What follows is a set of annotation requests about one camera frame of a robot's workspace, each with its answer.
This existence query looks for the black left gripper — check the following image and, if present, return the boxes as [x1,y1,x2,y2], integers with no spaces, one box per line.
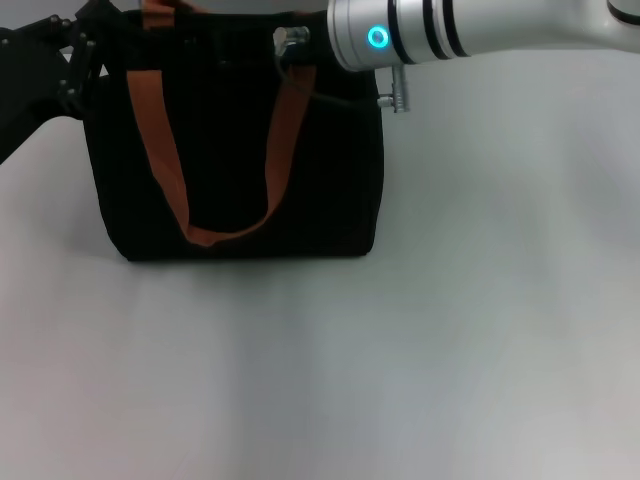
[0,0,129,167]

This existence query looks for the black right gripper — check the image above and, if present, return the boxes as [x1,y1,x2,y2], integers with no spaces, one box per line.
[214,14,335,69]

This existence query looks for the black bag with brown handles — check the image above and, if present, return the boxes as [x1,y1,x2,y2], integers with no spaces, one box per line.
[82,0,385,264]

